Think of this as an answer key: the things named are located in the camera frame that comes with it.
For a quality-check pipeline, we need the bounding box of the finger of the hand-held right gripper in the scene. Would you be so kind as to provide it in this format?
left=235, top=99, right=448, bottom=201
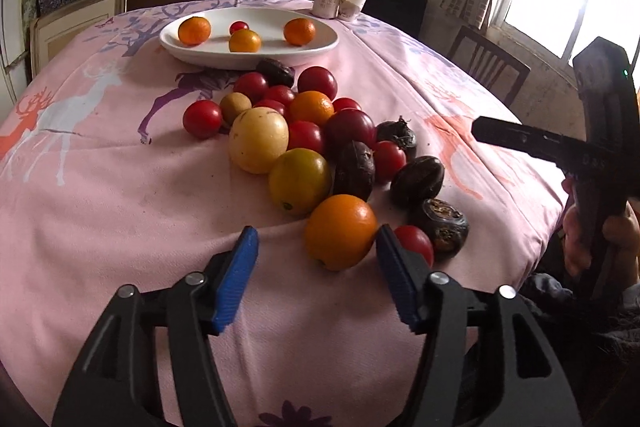
left=471, top=117, right=564, bottom=165

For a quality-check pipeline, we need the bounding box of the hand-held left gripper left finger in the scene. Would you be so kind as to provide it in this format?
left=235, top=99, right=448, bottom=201
left=52, top=226, right=261, bottom=427

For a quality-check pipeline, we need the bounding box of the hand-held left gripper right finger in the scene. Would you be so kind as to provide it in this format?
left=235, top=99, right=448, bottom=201
left=376, top=224, right=583, bottom=427

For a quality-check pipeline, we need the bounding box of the large orange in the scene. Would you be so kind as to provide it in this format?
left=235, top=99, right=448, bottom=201
left=304, top=194, right=379, bottom=272

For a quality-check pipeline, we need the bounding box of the dark purple passion fruit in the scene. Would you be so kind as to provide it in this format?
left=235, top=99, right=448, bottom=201
left=389, top=155, right=446, bottom=210
left=332, top=141, right=376, bottom=202

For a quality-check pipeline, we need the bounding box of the yellow-green orange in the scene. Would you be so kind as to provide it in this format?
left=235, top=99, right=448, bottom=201
left=268, top=148, right=333, bottom=218

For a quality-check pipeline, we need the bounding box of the large pale yellow fruit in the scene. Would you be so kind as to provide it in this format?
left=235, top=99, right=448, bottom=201
left=229, top=107, right=290, bottom=174

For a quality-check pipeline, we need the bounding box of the dark red plum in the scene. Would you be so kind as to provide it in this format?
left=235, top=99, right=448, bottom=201
left=324, top=108, right=377, bottom=158

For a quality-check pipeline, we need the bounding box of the small brownish-yellow fruit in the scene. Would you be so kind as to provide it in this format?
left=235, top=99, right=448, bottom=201
left=219, top=92, right=252, bottom=126

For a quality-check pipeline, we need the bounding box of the orange mandarin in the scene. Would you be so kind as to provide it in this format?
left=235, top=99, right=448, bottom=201
left=283, top=18, right=317, bottom=46
left=289, top=91, right=335, bottom=126
left=178, top=16, right=212, bottom=46

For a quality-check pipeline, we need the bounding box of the yellow-orange mandarin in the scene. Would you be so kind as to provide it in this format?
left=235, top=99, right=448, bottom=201
left=228, top=29, right=263, bottom=54

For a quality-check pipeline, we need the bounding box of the white oval plate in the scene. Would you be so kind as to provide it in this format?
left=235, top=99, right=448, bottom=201
left=159, top=7, right=340, bottom=70

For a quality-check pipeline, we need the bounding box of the person's right hand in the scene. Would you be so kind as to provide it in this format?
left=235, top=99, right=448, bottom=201
left=560, top=174, right=640, bottom=293

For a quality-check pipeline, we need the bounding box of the dark wooden chair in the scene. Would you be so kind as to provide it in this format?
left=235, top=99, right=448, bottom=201
left=446, top=25, right=532, bottom=108

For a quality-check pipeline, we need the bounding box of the pink deer print tablecloth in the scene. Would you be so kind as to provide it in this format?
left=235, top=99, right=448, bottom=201
left=0, top=0, right=568, bottom=427

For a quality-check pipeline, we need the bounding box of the white paper cup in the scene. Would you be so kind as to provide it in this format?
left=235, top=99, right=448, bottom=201
left=338, top=0, right=369, bottom=24

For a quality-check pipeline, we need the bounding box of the light wooden framed panel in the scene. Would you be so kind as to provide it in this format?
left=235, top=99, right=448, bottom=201
left=30, top=0, right=131, bottom=78

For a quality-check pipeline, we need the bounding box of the white cabinet door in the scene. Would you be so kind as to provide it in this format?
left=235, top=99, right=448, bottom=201
left=0, top=0, right=31, bottom=108

